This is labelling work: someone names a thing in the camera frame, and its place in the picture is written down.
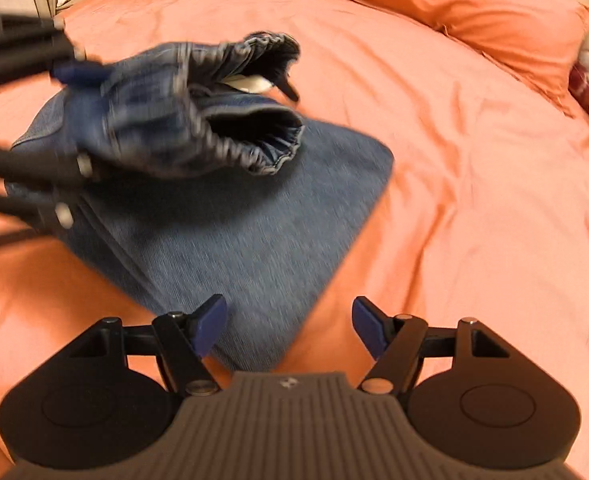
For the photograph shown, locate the blue denim pants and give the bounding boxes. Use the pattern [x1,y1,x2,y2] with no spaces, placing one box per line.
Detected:
[4,31,395,374]

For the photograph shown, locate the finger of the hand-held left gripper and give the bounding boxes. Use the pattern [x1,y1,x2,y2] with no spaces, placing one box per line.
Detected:
[0,150,96,232]
[0,14,111,87]

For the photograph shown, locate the orange embroidered pillow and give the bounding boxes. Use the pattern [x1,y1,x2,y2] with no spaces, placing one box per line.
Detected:
[313,0,589,107]

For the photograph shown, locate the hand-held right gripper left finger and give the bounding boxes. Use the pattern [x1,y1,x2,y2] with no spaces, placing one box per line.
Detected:
[71,294,228,397]

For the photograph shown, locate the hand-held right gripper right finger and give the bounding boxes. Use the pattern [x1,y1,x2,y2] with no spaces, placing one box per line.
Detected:
[352,295,511,394]

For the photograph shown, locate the bed with orange sheet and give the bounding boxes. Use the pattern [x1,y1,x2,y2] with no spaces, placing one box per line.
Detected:
[0,0,589,480]

